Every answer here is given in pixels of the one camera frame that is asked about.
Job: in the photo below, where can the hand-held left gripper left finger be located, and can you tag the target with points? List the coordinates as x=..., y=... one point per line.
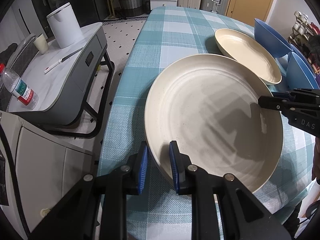
x=143, y=170

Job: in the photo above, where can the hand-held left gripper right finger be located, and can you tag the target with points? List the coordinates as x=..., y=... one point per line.
x=174, y=170

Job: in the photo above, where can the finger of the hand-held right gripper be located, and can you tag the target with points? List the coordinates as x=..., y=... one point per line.
x=271, y=102
x=283, y=94

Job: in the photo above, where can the blue bowl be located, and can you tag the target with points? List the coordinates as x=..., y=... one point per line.
x=300, y=72
x=270, y=40

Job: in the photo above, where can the cream plate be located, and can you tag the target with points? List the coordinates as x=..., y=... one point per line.
x=212, y=117
x=247, y=52

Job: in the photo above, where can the person's right hand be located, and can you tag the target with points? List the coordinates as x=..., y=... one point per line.
x=317, y=165

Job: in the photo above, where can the gold shoe rack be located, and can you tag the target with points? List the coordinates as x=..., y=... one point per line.
x=303, y=32

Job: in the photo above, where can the pale grey cabinet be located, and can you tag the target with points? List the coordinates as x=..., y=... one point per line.
x=45, y=160

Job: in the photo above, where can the grey side table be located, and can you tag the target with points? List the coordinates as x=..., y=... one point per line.
x=75, y=80

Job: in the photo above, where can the teal checked tablecloth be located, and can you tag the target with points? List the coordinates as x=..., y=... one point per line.
x=155, y=42

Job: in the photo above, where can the clear water bottle red label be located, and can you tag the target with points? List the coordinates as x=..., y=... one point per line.
x=20, y=87

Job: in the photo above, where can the white cylindrical kettle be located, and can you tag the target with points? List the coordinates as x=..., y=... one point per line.
x=66, y=27

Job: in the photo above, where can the cream cup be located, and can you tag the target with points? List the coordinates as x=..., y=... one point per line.
x=41, y=43

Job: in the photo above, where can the grey white woven basket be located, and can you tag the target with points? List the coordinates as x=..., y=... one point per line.
x=130, y=3

